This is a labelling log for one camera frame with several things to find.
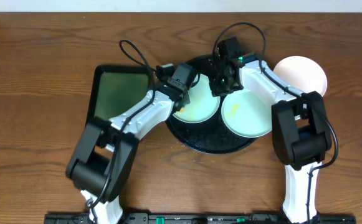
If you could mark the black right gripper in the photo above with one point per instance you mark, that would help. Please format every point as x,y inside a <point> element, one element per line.
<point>219,90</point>

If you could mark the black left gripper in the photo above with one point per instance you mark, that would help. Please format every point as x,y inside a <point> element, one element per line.
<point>182,101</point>

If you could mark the mint green plate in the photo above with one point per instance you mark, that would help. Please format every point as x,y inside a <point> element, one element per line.
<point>247,113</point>
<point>202,104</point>

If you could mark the mint green plate front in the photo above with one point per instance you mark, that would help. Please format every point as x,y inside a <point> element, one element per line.
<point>247,113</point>

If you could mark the pale pink plate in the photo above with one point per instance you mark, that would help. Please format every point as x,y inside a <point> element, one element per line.
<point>302,73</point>

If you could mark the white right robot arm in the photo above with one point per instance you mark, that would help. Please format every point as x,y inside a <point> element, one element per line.
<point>301,131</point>

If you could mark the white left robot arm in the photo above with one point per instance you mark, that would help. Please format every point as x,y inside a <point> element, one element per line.
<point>104,154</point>

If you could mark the round black serving tray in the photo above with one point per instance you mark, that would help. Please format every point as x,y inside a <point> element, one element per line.
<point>211,136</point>

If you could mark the black rectangular water tray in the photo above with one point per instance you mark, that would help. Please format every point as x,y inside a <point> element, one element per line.
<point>115,89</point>

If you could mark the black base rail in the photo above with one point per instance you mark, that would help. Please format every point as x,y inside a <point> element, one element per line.
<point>144,218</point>

